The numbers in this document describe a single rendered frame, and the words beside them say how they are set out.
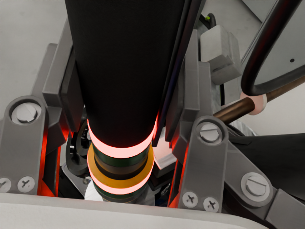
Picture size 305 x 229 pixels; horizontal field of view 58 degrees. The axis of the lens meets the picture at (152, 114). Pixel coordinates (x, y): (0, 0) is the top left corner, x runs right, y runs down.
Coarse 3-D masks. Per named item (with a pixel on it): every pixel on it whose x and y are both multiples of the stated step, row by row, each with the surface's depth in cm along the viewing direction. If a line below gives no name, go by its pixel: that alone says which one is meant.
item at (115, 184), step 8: (88, 152) 18; (152, 152) 18; (88, 160) 18; (152, 160) 18; (96, 168) 17; (144, 168) 17; (96, 176) 17; (104, 176) 17; (136, 176) 17; (144, 176) 17; (104, 184) 17; (112, 184) 17; (120, 184) 17; (128, 184) 17; (136, 184) 17
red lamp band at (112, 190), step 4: (88, 164) 18; (92, 176) 18; (148, 176) 18; (96, 180) 17; (144, 180) 18; (100, 184) 17; (140, 184) 18; (104, 188) 18; (108, 188) 17; (112, 188) 17; (128, 188) 17; (132, 188) 17; (136, 188) 18; (112, 192) 18; (116, 192) 18; (120, 192) 18; (124, 192) 18; (128, 192) 18
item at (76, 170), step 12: (84, 108) 41; (84, 120) 41; (84, 132) 39; (72, 144) 39; (84, 144) 38; (72, 156) 38; (84, 156) 36; (72, 168) 36; (84, 168) 33; (168, 192) 38; (156, 204) 40
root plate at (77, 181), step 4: (64, 164) 45; (64, 168) 46; (64, 172) 46; (68, 172) 46; (68, 176) 46; (72, 176) 46; (76, 176) 45; (72, 180) 46; (76, 180) 46; (80, 180) 45; (76, 184) 46; (80, 184) 46; (84, 184) 45; (88, 184) 45; (80, 188) 46; (84, 188) 46; (80, 192) 46; (84, 192) 46; (84, 196) 46
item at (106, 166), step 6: (96, 156) 15; (144, 156) 15; (102, 162) 15; (138, 162) 15; (108, 168) 15; (114, 168) 15; (120, 168) 15; (126, 168) 15; (132, 168) 16; (138, 168) 16
